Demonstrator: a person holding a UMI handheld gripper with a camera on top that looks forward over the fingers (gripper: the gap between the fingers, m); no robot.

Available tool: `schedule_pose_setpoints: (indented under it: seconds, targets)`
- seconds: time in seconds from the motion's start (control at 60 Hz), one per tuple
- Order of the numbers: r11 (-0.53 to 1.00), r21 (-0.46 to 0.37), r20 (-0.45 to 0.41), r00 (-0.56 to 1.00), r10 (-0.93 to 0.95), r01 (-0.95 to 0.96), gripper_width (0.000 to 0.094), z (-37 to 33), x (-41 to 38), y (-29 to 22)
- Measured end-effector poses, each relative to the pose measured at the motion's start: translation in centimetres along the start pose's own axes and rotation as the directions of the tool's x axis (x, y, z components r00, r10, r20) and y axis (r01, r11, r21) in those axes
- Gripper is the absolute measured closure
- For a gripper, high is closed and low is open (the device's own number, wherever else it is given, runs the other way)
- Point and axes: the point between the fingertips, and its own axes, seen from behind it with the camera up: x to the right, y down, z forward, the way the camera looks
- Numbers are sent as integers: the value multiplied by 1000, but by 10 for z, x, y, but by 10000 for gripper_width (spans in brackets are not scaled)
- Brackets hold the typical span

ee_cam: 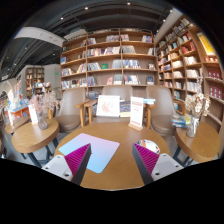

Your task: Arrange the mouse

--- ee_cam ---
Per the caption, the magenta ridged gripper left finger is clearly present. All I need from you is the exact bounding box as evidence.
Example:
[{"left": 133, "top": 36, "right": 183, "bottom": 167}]
[{"left": 41, "top": 143, "right": 92, "bottom": 186}]

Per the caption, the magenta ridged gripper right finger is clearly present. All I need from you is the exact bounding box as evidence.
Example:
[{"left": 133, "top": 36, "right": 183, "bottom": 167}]
[{"left": 131, "top": 143, "right": 184, "bottom": 186}]

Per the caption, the pastel gradient mouse pad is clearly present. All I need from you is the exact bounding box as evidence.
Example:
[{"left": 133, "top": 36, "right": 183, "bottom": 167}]
[{"left": 58, "top": 132, "right": 121, "bottom": 174}]

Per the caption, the round patterned coaster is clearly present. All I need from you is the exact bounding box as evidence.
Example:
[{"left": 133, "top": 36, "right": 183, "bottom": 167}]
[{"left": 138, "top": 139, "right": 160, "bottom": 154}]

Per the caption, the round wooden centre table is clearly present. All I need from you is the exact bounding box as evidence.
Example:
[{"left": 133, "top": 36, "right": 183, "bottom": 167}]
[{"left": 55, "top": 122, "right": 170, "bottom": 190}]

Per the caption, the round wooden table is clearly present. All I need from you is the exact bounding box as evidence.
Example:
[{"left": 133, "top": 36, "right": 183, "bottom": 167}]
[
  {"left": 11, "top": 118, "right": 60, "bottom": 168},
  {"left": 55, "top": 122, "right": 170, "bottom": 190},
  {"left": 173, "top": 122, "right": 220, "bottom": 166}
]

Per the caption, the beige armchair right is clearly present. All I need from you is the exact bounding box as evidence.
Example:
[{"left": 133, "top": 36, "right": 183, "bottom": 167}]
[{"left": 145, "top": 85, "right": 186, "bottom": 137}]

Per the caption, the beige armchair left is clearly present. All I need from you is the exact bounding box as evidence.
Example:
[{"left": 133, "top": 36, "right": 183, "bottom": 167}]
[{"left": 55, "top": 88, "right": 88, "bottom": 133}]

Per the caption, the stack of books right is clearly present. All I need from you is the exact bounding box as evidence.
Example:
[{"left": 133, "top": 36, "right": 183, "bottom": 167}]
[{"left": 171, "top": 114, "right": 186, "bottom": 128}]

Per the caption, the round wooden left side table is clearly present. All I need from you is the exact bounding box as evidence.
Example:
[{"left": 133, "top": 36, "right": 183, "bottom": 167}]
[{"left": 11, "top": 118, "right": 60, "bottom": 168}]

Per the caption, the white sign on wooden stand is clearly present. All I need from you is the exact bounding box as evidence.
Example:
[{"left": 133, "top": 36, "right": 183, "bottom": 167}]
[{"left": 129, "top": 97, "right": 144, "bottom": 131}]

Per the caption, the dark book on chair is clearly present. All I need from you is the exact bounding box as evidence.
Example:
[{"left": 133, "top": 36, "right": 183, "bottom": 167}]
[{"left": 120, "top": 101, "right": 131, "bottom": 117}]

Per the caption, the round wooden right side table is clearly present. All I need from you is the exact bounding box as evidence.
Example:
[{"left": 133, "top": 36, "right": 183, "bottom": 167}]
[{"left": 173, "top": 122, "right": 220, "bottom": 166}]

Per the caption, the white art print board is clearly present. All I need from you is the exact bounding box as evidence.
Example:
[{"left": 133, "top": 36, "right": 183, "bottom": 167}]
[{"left": 96, "top": 95, "right": 120, "bottom": 117}]

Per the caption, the white card sign left table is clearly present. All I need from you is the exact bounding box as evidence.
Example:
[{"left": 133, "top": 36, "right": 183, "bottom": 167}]
[{"left": 28, "top": 105, "right": 38, "bottom": 124}]

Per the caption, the glass vase with dried flowers left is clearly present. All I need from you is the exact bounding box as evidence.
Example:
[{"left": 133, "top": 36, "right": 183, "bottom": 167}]
[{"left": 29, "top": 91, "right": 57, "bottom": 130}]

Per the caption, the glass vase with dried flowers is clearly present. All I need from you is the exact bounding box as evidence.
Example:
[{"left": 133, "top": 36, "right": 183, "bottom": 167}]
[
  {"left": 184, "top": 77, "right": 212, "bottom": 139},
  {"left": 29, "top": 91, "right": 57, "bottom": 130}
]

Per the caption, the glass vase with dried flowers right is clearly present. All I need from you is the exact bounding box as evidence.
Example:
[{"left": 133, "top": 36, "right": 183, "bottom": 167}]
[{"left": 184, "top": 77, "right": 212, "bottom": 139}]

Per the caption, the distant wooden bookshelf left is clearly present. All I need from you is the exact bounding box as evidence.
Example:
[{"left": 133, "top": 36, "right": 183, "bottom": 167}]
[{"left": 21, "top": 65, "right": 45, "bottom": 98}]

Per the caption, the large wooden bookshelf centre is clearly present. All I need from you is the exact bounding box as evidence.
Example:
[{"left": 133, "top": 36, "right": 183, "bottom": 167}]
[{"left": 60, "top": 28, "right": 158, "bottom": 97}]

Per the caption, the wooden bookshelf right wall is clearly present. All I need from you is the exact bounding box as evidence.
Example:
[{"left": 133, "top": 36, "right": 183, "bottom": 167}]
[{"left": 155, "top": 10, "right": 224, "bottom": 134}]

